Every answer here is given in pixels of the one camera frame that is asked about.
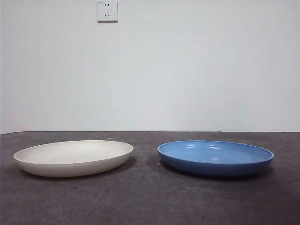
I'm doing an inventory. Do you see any blue round plate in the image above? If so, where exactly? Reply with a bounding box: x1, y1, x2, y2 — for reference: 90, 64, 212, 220
157, 140, 274, 177

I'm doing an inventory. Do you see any white round plate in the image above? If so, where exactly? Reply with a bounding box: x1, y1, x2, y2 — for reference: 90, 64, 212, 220
13, 140, 135, 178

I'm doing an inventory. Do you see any white wall socket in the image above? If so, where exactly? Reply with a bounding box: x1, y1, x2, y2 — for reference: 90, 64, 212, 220
97, 0, 119, 23

